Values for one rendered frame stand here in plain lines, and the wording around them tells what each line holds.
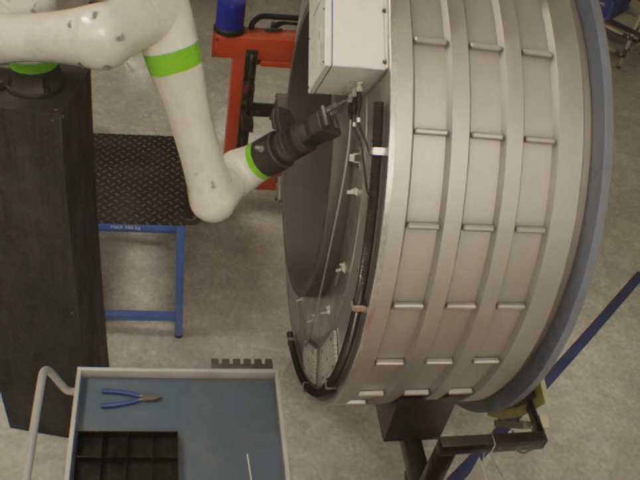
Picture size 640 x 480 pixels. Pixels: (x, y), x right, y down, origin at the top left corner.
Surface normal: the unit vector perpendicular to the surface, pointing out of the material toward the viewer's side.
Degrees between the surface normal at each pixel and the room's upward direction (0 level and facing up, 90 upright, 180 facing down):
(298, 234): 10
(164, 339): 0
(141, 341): 0
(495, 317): 86
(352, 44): 42
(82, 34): 63
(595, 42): 90
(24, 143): 90
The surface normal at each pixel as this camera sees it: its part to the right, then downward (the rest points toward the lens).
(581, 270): -0.98, -0.03
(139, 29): 0.89, 0.08
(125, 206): 0.15, -0.75
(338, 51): 0.20, -0.11
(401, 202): 0.18, 0.26
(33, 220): -0.04, 0.65
